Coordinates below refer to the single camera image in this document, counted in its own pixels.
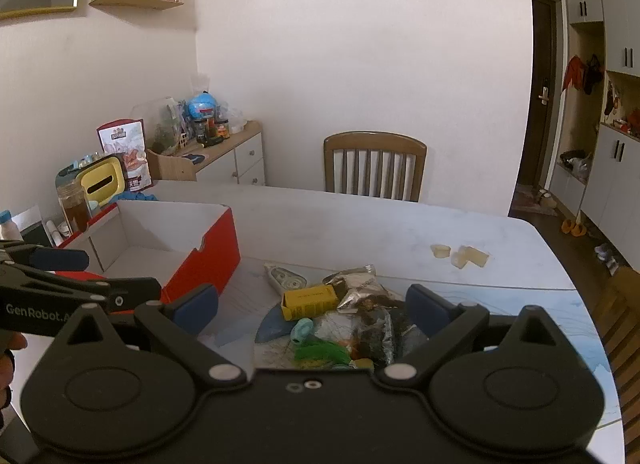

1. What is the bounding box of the wooden desk organizer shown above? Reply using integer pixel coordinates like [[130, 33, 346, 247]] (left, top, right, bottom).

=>
[[146, 148, 207, 181]]

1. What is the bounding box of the white wood-top sideboard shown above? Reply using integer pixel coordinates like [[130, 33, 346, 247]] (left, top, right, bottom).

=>
[[150, 120, 266, 187]]

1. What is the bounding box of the green yarn bundle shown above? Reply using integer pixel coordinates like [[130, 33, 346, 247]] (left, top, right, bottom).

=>
[[294, 337, 351, 365]]

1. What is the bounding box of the grey correction tape dispenser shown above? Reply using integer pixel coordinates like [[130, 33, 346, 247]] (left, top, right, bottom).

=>
[[264, 264, 307, 291]]

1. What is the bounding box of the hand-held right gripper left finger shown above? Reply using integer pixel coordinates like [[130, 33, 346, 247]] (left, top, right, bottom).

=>
[[50, 283, 248, 387]]

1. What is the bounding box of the clear plastic bag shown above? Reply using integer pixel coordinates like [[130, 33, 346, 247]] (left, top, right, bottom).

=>
[[132, 97, 191, 155]]

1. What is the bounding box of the silver foil snack packet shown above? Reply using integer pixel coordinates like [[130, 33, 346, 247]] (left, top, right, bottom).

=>
[[322, 264, 406, 315]]

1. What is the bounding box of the glass jar with brown liquid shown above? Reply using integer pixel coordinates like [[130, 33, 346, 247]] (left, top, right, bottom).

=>
[[56, 179, 93, 235]]

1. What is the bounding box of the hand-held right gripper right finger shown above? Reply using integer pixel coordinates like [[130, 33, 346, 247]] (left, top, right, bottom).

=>
[[372, 283, 571, 387]]

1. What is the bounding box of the yellow tissue box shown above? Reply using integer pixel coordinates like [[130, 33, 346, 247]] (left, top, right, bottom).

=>
[[80, 154, 128, 207]]

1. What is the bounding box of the dark garment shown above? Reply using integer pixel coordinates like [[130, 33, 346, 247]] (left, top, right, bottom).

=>
[[584, 54, 605, 95]]

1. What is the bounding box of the person's left hand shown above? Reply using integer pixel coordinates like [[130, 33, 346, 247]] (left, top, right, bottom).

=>
[[0, 331, 28, 410]]

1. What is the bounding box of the dark blue starry sheet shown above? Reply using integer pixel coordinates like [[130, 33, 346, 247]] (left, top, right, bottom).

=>
[[255, 311, 296, 343]]

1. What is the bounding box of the red snack bag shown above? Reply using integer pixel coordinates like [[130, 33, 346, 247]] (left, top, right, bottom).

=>
[[96, 119, 153, 192]]

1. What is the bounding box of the dark plastic wrapper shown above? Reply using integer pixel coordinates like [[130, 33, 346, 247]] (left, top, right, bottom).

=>
[[350, 307, 431, 370]]

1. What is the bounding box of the small turquoise clip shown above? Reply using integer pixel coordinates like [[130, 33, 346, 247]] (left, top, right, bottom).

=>
[[292, 319, 315, 345]]

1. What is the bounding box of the small yellow cardboard box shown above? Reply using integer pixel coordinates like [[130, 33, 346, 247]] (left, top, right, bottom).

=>
[[280, 284, 341, 321]]

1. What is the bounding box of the white wardrobe cabinet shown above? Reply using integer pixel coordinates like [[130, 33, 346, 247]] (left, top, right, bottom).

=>
[[547, 0, 640, 265]]

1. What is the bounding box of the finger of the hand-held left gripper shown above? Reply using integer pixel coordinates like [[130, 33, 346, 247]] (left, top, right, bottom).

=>
[[0, 240, 90, 272], [0, 264, 162, 312]]

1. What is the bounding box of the white bottle with blue cap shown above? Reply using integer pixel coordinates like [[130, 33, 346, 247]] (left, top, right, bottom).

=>
[[0, 210, 23, 242]]

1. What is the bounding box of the wooden dining chair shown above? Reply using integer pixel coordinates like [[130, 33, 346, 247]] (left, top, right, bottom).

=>
[[323, 131, 427, 202]]

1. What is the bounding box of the dark brown door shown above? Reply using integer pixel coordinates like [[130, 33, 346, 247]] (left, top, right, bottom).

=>
[[517, 0, 558, 190]]

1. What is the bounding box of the red garment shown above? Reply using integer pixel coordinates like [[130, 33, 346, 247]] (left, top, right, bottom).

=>
[[562, 55, 586, 92]]

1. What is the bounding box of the red cardboard box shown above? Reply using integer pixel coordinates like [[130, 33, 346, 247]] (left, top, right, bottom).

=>
[[52, 200, 242, 317]]

